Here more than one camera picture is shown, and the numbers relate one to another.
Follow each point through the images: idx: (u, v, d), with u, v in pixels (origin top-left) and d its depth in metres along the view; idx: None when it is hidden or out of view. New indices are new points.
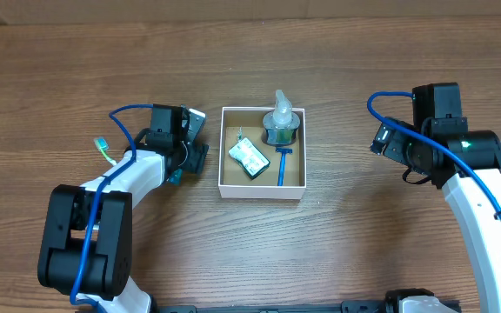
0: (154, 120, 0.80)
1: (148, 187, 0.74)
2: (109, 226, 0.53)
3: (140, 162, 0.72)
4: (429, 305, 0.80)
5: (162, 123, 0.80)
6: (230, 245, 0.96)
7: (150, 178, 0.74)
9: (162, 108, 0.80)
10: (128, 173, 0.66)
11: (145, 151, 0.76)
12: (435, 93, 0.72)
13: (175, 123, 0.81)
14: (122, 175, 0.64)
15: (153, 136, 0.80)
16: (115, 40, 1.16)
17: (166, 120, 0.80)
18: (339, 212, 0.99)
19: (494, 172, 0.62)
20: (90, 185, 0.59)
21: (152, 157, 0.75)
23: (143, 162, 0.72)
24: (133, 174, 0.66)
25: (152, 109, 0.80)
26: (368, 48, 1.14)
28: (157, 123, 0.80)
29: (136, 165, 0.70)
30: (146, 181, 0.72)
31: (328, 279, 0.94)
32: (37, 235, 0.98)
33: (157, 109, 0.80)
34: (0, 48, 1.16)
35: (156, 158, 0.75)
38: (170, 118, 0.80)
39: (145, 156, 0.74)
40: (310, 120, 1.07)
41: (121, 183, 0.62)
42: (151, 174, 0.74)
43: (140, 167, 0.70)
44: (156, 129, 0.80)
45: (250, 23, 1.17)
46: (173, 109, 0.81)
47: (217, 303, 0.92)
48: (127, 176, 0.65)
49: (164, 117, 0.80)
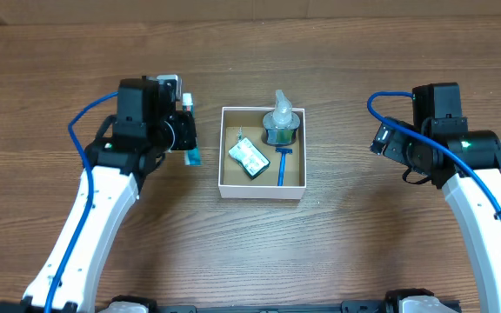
0: (121, 103, 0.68)
1: (119, 216, 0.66)
2: None
3: (98, 209, 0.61)
4: (429, 305, 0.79)
5: (131, 109, 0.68)
6: (230, 244, 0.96)
7: (121, 208, 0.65)
9: (130, 88, 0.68)
10: (83, 243, 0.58)
11: (108, 171, 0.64)
12: (436, 92, 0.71)
13: (147, 108, 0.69)
14: (76, 254, 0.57)
15: (121, 124, 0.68)
16: (116, 41, 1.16)
17: (136, 104, 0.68)
18: (339, 212, 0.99)
19: (494, 172, 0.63)
20: (38, 293, 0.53)
21: (116, 188, 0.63)
23: (103, 207, 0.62)
24: (90, 241, 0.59)
25: (118, 90, 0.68)
26: (368, 48, 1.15)
28: (126, 109, 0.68)
29: (94, 223, 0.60)
30: (113, 221, 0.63)
31: (328, 279, 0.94)
32: (37, 235, 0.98)
33: (123, 91, 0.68)
34: (0, 48, 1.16)
35: (123, 185, 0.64)
38: (142, 102, 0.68)
39: (106, 190, 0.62)
40: (310, 121, 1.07)
41: (75, 274, 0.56)
42: (118, 208, 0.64)
43: (101, 216, 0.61)
44: (123, 117, 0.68)
45: (250, 23, 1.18)
46: (146, 90, 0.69)
47: (217, 303, 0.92)
48: (83, 251, 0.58)
49: (135, 101, 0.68)
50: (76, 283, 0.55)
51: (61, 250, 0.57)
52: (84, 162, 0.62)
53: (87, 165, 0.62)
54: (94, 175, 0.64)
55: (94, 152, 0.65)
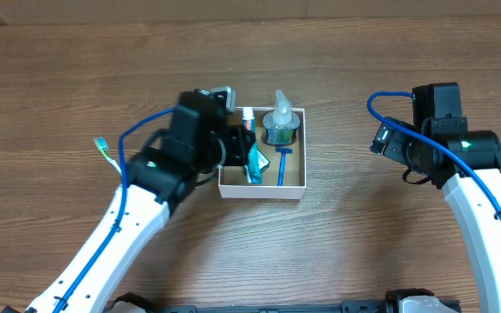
0: (175, 123, 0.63)
1: (143, 243, 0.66)
2: None
3: (123, 235, 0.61)
4: (429, 305, 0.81)
5: (183, 133, 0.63)
6: (230, 244, 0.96)
7: (146, 234, 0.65)
9: (187, 109, 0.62)
10: (99, 268, 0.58)
11: (143, 193, 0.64)
12: (435, 92, 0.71)
13: (200, 133, 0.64)
14: (88, 279, 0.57)
15: (170, 143, 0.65)
16: (115, 41, 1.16)
17: (190, 129, 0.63)
18: (339, 212, 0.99)
19: (494, 172, 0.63)
20: (44, 306, 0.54)
21: (145, 215, 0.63)
23: (129, 233, 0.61)
24: (105, 269, 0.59)
25: (175, 109, 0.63)
26: (368, 48, 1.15)
28: (177, 130, 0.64)
29: (116, 248, 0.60)
30: (134, 248, 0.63)
31: (327, 280, 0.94)
32: (37, 235, 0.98)
33: (180, 111, 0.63)
34: (0, 48, 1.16)
35: (155, 213, 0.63)
38: (194, 128, 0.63)
39: (136, 215, 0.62)
40: (310, 121, 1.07)
41: (82, 300, 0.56)
42: (144, 234, 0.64)
43: (123, 243, 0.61)
44: (173, 136, 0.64)
45: (250, 23, 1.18)
46: (203, 116, 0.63)
47: (217, 303, 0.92)
48: (95, 276, 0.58)
49: (187, 126, 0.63)
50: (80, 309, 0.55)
51: (75, 269, 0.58)
52: (123, 180, 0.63)
53: (123, 183, 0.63)
54: (128, 193, 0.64)
55: (137, 168, 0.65)
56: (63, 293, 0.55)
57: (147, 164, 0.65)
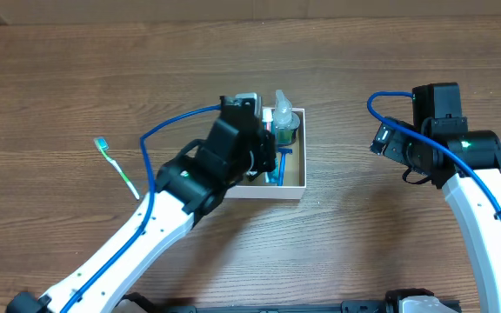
0: (212, 136, 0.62)
1: (164, 248, 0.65)
2: None
3: (148, 238, 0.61)
4: (429, 305, 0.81)
5: (219, 148, 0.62)
6: (230, 244, 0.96)
7: (169, 241, 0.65)
9: (226, 126, 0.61)
10: (117, 268, 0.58)
11: (173, 202, 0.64)
12: (435, 92, 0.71)
13: (236, 149, 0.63)
14: (105, 276, 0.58)
15: (205, 156, 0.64)
16: (115, 40, 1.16)
17: (226, 146, 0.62)
18: (340, 212, 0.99)
19: (494, 172, 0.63)
20: (61, 295, 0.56)
21: (171, 223, 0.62)
23: (153, 237, 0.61)
24: (123, 269, 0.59)
25: (215, 124, 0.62)
26: (368, 47, 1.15)
28: (214, 144, 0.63)
29: (138, 250, 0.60)
30: (155, 253, 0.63)
31: (328, 280, 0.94)
32: (37, 235, 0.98)
33: (219, 126, 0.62)
34: (0, 47, 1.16)
35: (180, 223, 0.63)
38: (231, 144, 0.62)
39: (163, 221, 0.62)
40: (310, 121, 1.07)
41: (96, 296, 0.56)
42: (168, 240, 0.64)
43: (145, 248, 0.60)
44: (210, 150, 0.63)
45: (250, 23, 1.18)
46: (240, 132, 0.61)
47: (217, 303, 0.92)
48: (113, 276, 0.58)
49: (225, 142, 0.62)
50: (93, 306, 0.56)
51: (96, 264, 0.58)
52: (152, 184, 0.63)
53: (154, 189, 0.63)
54: (157, 198, 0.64)
55: (170, 175, 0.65)
56: (80, 285, 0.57)
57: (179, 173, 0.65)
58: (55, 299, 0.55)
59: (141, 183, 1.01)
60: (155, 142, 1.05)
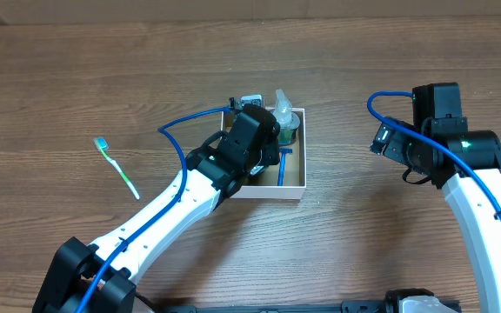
0: (237, 128, 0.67)
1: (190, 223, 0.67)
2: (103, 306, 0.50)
3: (183, 205, 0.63)
4: (429, 305, 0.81)
5: (243, 136, 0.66)
6: (231, 244, 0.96)
7: (197, 215, 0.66)
9: (251, 118, 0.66)
10: (159, 226, 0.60)
11: (201, 178, 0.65)
12: (436, 93, 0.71)
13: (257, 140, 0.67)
14: (149, 232, 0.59)
15: (227, 145, 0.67)
16: (116, 40, 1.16)
17: (250, 134, 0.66)
18: (340, 212, 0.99)
19: (494, 172, 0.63)
20: (107, 244, 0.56)
21: (203, 193, 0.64)
23: (187, 205, 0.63)
24: (163, 229, 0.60)
25: (240, 116, 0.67)
26: (367, 47, 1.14)
28: (238, 135, 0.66)
29: (176, 215, 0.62)
30: (185, 223, 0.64)
31: (328, 279, 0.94)
32: (37, 235, 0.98)
33: (244, 117, 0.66)
34: (1, 47, 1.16)
35: (210, 193, 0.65)
38: (255, 134, 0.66)
39: (195, 192, 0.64)
40: (310, 121, 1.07)
41: (140, 249, 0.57)
42: (195, 214, 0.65)
43: (182, 213, 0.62)
44: (232, 140, 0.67)
45: (250, 23, 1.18)
46: (263, 123, 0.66)
47: (217, 303, 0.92)
48: (155, 231, 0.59)
49: (249, 131, 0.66)
50: (136, 257, 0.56)
51: (139, 223, 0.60)
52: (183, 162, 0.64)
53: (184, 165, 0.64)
54: (189, 174, 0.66)
55: (198, 156, 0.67)
56: (125, 237, 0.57)
57: (205, 156, 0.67)
58: (101, 247, 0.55)
59: (141, 183, 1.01)
60: (155, 141, 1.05)
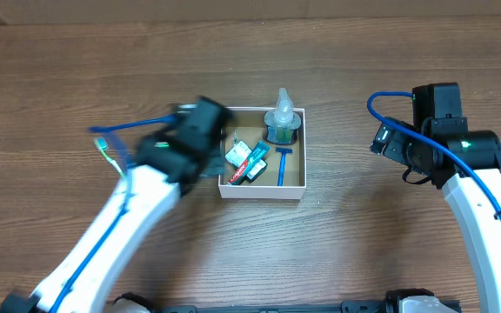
0: (194, 113, 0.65)
1: (149, 227, 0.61)
2: None
3: (133, 218, 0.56)
4: (429, 305, 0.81)
5: (202, 119, 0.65)
6: (230, 244, 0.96)
7: (156, 216, 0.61)
9: (209, 103, 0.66)
10: (107, 249, 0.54)
11: (150, 176, 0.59)
12: (436, 93, 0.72)
13: (217, 123, 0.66)
14: (95, 261, 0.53)
15: (183, 131, 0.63)
16: (116, 40, 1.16)
17: (208, 117, 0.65)
18: (339, 212, 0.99)
19: (494, 172, 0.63)
20: (50, 290, 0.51)
21: (154, 197, 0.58)
23: (136, 217, 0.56)
24: (112, 253, 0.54)
25: (197, 103, 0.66)
26: (367, 48, 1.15)
28: (196, 118, 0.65)
29: (121, 231, 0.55)
30: (141, 231, 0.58)
31: (328, 279, 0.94)
32: (38, 235, 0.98)
33: (203, 103, 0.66)
34: (0, 48, 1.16)
35: (163, 194, 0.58)
38: (214, 116, 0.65)
39: (145, 197, 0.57)
40: (310, 121, 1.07)
41: (88, 284, 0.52)
42: (151, 217, 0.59)
43: (130, 228, 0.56)
44: (190, 124, 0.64)
45: (250, 23, 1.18)
46: (221, 109, 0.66)
47: (217, 303, 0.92)
48: (103, 258, 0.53)
49: (207, 114, 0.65)
50: (86, 295, 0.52)
51: (83, 250, 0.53)
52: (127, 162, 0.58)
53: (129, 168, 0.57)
54: (136, 175, 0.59)
55: (148, 148, 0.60)
56: (69, 276, 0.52)
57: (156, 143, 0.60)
58: (43, 296, 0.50)
59: None
60: None
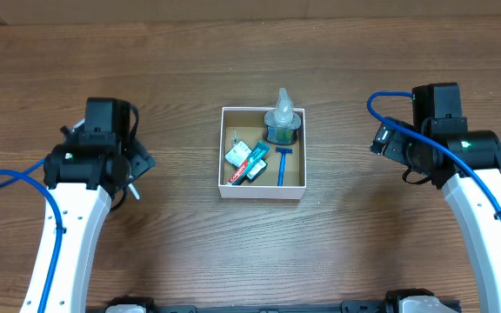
0: (90, 117, 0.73)
1: (94, 236, 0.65)
2: None
3: (71, 233, 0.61)
4: (429, 305, 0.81)
5: (101, 122, 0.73)
6: (230, 244, 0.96)
7: (99, 219, 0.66)
9: (100, 103, 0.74)
10: (63, 269, 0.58)
11: (70, 185, 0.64)
12: (435, 93, 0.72)
13: (116, 121, 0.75)
14: (56, 283, 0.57)
15: None
16: (116, 41, 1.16)
17: (107, 116, 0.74)
18: (340, 212, 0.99)
19: (494, 172, 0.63)
20: None
21: (85, 207, 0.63)
23: (76, 230, 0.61)
24: (69, 269, 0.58)
25: (88, 106, 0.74)
26: (367, 48, 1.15)
28: (96, 121, 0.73)
29: (68, 249, 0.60)
30: (88, 242, 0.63)
31: (328, 279, 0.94)
32: (38, 235, 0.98)
33: (95, 105, 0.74)
34: (0, 48, 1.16)
35: (91, 200, 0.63)
38: (111, 112, 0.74)
39: (75, 211, 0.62)
40: (310, 121, 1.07)
41: (57, 304, 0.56)
42: (91, 225, 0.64)
43: (75, 243, 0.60)
44: (92, 128, 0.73)
45: (250, 23, 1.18)
46: (115, 103, 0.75)
47: (217, 303, 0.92)
48: (63, 278, 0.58)
49: (104, 113, 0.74)
50: None
51: (39, 282, 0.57)
52: (41, 189, 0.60)
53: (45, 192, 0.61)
54: (56, 195, 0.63)
55: (54, 164, 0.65)
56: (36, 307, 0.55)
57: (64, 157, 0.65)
58: None
59: (141, 183, 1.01)
60: (155, 142, 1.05)
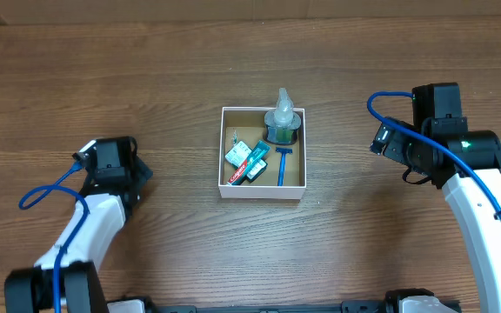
0: (100, 157, 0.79)
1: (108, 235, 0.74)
2: (76, 297, 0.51)
3: (93, 214, 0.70)
4: (429, 305, 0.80)
5: (110, 158, 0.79)
6: (230, 244, 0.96)
7: (110, 223, 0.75)
9: (106, 143, 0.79)
10: (85, 230, 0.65)
11: (96, 197, 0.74)
12: (436, 92, 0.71)
13: (123, 155, 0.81)
14: (78, 236, 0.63)
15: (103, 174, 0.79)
16: (116, 41, 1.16)
17: (114, 156, 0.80)
18: (339, 212, 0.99)
19: (494, 172, 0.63)
20: (46, 262, 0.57)
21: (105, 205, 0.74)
23: (96, 212, 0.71)
24: (90, 231, 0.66)
25: (96, 146, 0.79)
26: (367, 48, 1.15)
28: (104, 158, 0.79)
29: (90, 220, 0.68)
30: (104, 229, 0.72)
31: (327, 280, 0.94)
32: (38, 235, 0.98)
33: (101, 146, 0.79)
34: (0, 48, 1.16)
35: (111, 203, 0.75)
38: (117, 150, 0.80)
39: (97, 203, 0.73)
40: (310, 121, 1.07)
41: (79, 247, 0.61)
42: (108, 221, 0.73)
43: (96, 220, 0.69)
44: (103, 165, 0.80)
45: (250, 23, 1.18)
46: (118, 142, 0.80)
47: (217, 303, 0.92)
48: (84, 234, 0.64)
49: (111, 151, 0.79)
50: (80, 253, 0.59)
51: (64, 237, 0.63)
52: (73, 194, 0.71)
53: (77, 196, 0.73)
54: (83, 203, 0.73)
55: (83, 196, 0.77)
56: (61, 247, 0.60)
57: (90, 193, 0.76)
58: (43, 263, 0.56)
59: None
60: (155, 141, 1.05)
